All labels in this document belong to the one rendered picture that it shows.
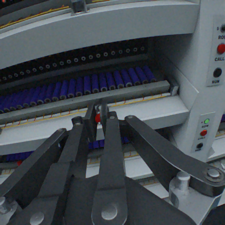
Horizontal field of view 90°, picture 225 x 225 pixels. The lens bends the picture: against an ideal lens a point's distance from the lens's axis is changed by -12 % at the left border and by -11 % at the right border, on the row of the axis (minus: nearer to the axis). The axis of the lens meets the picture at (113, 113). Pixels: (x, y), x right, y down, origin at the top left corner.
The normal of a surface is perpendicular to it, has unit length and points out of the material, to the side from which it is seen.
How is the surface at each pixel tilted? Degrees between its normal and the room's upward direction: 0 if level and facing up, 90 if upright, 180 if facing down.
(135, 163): 19
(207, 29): 90
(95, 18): 109
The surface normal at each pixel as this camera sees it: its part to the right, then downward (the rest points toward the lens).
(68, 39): 0.15, 0.75
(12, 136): -0.11, -0.64
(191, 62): -0.98, 0.18
